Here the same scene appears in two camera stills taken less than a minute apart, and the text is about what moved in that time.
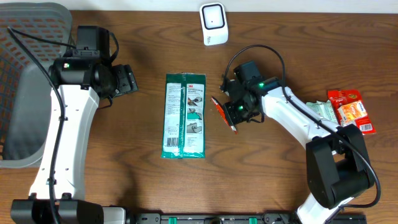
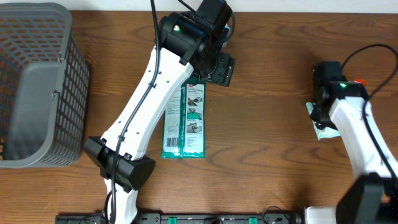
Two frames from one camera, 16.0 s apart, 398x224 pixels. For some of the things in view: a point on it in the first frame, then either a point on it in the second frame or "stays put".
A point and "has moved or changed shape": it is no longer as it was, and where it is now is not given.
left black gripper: [126, 81] to [224, 75]
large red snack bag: [351, 109] has moved or changed shape
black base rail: [237, 218] stays put
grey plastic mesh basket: [25, 96] stays put
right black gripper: [234, 119] to [317, 117]
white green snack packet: [185, 116] stays put
